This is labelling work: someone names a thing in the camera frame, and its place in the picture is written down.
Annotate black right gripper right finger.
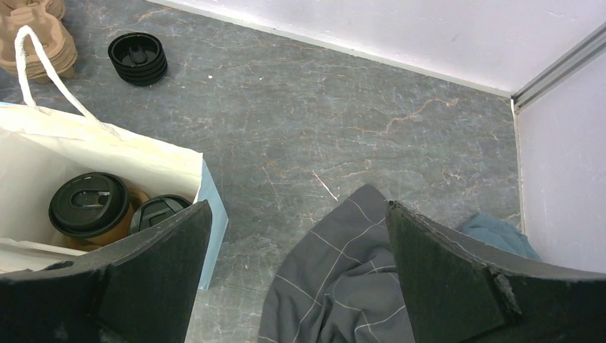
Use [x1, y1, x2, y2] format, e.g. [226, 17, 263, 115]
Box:
[385, 201, 605, 342]

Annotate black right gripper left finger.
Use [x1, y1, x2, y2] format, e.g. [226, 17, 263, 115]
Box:
[1, 201, 212, 342]

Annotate black plastic cup lid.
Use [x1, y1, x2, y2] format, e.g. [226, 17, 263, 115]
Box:
[129, 194, 192, 235]

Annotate light blue paper bag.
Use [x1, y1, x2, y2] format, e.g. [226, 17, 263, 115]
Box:
[1, 26, 229, 289]

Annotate brown pulp cup carriers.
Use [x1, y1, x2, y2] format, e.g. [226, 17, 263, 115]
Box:
[1, 0, 78, 78]

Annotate teal blue cloth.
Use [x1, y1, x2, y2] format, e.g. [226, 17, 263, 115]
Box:
[457, 214, 542, 262]

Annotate dark grey checked cloth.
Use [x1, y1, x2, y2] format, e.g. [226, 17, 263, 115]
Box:
[258, 184, 414, 342]

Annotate stack of black lids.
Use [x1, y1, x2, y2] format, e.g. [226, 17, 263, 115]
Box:
[107, 32, 168, 86]

